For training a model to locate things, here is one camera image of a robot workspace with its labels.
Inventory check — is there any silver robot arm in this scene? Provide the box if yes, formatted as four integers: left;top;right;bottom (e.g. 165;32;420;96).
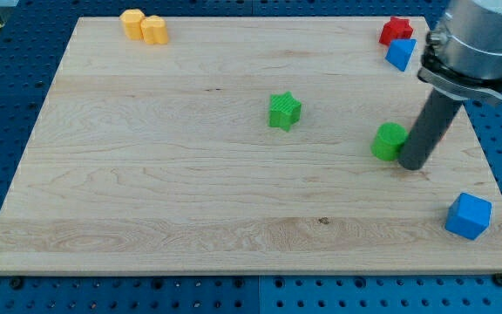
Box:
417;0;502;106

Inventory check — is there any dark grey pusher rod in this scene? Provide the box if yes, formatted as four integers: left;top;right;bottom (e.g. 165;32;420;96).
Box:
398;89;463;170

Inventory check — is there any red star block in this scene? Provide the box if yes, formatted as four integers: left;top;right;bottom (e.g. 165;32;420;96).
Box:
379;17;414;46

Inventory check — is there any yellow heart block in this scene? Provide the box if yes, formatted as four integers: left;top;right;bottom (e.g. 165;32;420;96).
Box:
140;16;169;44

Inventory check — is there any green star block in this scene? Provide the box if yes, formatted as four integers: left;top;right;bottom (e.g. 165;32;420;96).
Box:
268;92;302;132

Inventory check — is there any green cylinder block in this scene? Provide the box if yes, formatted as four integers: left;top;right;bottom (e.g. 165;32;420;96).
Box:
370;122;408;161

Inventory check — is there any yellow hexagon block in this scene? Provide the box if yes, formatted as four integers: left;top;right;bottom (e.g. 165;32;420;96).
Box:
119;9;146;40

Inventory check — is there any blue triangle block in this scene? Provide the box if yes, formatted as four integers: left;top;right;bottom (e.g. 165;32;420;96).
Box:
385;38;417;72

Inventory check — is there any blue cube block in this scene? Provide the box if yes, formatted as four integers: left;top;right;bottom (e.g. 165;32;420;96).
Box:
444;193;492;240

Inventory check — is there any light wooden board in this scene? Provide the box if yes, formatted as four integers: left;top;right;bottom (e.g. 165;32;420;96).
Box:
0;17;502;276

